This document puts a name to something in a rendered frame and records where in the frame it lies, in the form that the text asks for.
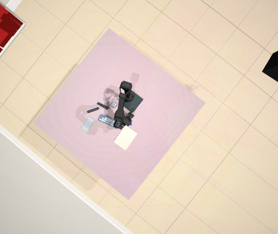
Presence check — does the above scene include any keyboard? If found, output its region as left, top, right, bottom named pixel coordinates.
left=99, top=114, right=117, bottom=129

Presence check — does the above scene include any cream flat rectangular panel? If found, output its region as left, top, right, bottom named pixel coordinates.
left=114, top=126, right=137, bottom=150

